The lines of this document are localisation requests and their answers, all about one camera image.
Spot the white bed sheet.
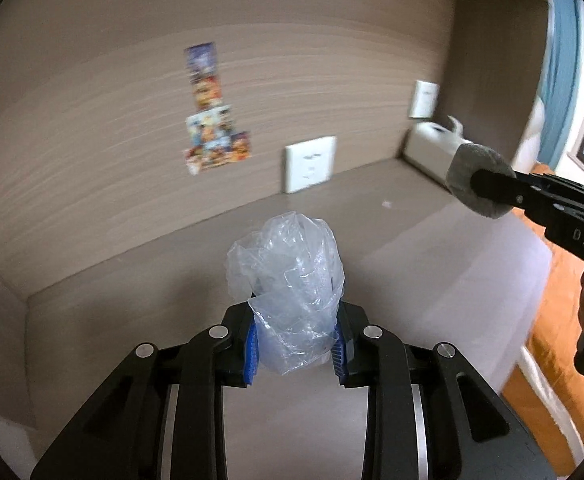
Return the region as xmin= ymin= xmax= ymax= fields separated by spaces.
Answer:
xmin=516 ymin=345 xmax=584 ymax=466

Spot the colourful wall sticker strip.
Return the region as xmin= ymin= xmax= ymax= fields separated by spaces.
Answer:
xmin=182 ymin=42 xmax=251 ymax=176

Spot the large white wall socket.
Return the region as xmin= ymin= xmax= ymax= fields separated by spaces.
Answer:
xmin=284 ymin=136 xmax=337 ymax=195

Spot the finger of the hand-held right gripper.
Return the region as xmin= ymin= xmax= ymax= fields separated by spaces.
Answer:
xmin=472 ymin=167 xmax=584 ymax=226

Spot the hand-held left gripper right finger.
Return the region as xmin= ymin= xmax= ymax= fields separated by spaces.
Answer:
xmin=329 ymin=302 xmax=542 ymax=480

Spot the blue curtain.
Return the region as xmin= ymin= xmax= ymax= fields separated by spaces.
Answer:
xmin=539 ymin=0 xmax=580 ymax=171

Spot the clear plastic bag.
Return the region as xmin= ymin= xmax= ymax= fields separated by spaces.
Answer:
xmin=226 ymin=211 xmax=347 ymax=376

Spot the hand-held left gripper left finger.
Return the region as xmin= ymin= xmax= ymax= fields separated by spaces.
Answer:
xmin=29 ymin=302 xmax=260 ymax=480

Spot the white tissue box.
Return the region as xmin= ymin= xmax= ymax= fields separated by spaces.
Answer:
xmin=403 ymin=121 xmax=465 ymax=187

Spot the orange bedding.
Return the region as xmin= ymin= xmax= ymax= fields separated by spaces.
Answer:
xmin=499 ymin=160 xmax=584 ymax=471

